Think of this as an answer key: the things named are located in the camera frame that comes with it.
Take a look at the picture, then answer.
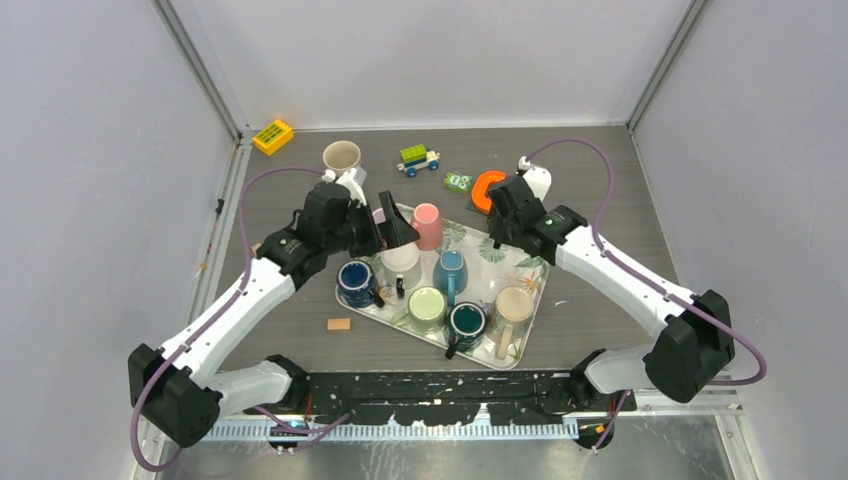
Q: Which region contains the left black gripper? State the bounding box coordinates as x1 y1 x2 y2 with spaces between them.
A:
324 191 418 258

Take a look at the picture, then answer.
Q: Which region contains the sea pattern beige mug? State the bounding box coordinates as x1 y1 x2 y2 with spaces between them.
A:
322 140 362 177

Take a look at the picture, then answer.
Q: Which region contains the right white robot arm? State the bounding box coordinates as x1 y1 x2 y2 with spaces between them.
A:
487 175 735 411

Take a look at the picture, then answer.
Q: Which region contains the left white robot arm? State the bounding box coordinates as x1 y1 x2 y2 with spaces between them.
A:
128 183 420 448

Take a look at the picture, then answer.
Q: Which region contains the lilac mug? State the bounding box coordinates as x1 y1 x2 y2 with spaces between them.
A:
372 208 385 227

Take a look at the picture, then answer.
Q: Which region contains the white mug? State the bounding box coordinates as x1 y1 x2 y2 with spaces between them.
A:
380 243 422 298

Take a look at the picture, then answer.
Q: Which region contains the pink mug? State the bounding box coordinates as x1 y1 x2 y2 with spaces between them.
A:
411 203 444 251

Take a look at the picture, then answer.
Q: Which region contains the dark blue mug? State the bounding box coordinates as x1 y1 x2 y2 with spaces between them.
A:
336 260 385 309

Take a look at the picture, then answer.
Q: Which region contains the light blue mug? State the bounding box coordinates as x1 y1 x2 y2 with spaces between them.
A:
432 250 469 308

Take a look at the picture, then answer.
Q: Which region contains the light green mug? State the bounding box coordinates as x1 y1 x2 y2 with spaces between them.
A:
393 286 448 335

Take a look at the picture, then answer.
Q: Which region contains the tall beige mug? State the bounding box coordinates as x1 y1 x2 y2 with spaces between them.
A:
485 286 534 360

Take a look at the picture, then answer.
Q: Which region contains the teal mug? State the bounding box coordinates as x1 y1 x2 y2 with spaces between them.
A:
443 302 487 359

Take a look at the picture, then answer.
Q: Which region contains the orange arch brick assembly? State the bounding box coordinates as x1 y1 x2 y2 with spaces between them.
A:
466 170 507 215

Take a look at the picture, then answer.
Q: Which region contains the green owl brick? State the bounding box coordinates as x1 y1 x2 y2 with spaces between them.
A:
443 172 474 193

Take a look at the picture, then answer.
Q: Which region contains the toy brick car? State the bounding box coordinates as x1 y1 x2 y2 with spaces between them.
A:
397 144 440 178

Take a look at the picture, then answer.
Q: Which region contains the leaf patterned metal tray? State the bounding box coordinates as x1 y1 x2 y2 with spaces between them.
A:
335 219 551 370

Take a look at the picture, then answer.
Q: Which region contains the yellow toy block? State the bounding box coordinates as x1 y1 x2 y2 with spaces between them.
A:
252 119 294 156

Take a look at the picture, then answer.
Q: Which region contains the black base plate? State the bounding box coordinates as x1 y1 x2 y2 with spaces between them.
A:
266 370 636 426

